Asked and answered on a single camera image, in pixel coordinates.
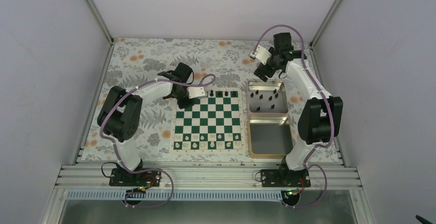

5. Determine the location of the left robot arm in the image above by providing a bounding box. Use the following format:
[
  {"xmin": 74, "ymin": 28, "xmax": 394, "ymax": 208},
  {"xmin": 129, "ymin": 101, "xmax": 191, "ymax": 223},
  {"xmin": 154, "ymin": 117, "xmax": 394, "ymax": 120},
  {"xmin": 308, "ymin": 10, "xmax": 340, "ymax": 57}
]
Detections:
[{"xmin": 97, "ymin": 63, "xmax": 196, "ymax": 185}]

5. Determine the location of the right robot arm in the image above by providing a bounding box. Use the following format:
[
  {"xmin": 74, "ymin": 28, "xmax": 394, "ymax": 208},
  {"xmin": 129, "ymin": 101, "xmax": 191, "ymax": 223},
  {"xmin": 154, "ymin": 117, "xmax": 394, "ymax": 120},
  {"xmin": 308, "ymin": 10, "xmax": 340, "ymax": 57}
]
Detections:
[{"xmin": 250, "ymin": 32, "xmax": 343, "ymax": 186}]

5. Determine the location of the green white chess board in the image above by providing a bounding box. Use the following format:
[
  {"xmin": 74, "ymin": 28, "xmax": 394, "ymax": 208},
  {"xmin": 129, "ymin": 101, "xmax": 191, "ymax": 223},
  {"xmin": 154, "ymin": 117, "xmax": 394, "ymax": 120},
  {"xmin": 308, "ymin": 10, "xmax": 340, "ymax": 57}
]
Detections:
[{"xmin": 170, "ymin": 88, "xmax": 247, "ymax": 155}]

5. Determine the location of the silver tin with pawns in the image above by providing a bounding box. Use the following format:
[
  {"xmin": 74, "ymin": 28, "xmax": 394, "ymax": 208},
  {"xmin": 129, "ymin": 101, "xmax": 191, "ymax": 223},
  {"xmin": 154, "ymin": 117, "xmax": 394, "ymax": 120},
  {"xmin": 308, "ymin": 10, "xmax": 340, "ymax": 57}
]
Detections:
[{"xmin": 246, "ymin": 80, "xmax": 288, "ymax": 114}]

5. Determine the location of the floral table mat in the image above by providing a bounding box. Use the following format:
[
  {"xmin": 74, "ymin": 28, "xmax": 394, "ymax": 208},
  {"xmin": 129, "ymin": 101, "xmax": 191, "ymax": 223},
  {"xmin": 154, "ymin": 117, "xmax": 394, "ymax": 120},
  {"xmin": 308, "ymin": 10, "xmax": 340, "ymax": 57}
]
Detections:
[{"xmin": 81, "ymin": 38, "xmax": 339, "ymax": 163}]

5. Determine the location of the empty gold-rimmed tin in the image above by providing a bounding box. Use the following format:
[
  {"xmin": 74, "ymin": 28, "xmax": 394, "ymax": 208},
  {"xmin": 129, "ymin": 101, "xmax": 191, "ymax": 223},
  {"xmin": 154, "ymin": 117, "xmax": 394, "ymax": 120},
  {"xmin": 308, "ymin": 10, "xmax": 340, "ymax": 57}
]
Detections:
[{"xmin": 247, "ymin": 115, "xmax": 295, "ymax": 159}]

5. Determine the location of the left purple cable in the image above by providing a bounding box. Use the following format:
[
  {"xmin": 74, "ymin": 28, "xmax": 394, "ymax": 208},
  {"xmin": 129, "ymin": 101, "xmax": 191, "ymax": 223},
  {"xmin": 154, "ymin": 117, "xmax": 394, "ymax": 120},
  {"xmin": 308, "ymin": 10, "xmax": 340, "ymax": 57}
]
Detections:
[{"xmin": 99, "ymin": 73, "xmax": 175, "ymax": 209}]

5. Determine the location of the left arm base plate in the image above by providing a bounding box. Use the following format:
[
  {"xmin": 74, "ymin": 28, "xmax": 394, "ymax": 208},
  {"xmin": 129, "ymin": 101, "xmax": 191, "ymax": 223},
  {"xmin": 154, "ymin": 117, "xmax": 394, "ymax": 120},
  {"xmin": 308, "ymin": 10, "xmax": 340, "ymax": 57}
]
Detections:
[{"xmin": 108, "ymin": 168, "xmax": 161, "ymax": 188}]

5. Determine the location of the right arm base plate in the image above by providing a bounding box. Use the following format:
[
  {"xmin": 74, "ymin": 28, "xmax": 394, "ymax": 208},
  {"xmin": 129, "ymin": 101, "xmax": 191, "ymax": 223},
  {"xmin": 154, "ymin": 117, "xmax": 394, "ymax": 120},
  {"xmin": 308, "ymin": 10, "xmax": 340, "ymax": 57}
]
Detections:
[{"xmin": 260, "ymin": 169, "xmax": 311, "ymax": 188}]

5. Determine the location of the aluminium rail frame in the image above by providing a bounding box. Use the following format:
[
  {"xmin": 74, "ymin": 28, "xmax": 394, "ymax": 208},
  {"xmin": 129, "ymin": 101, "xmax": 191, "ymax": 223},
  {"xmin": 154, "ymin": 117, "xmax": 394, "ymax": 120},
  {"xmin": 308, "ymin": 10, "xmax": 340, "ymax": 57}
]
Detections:
[{"xmin": 55, "ymin": 163, "xmax": 362, "ymax": 190}]

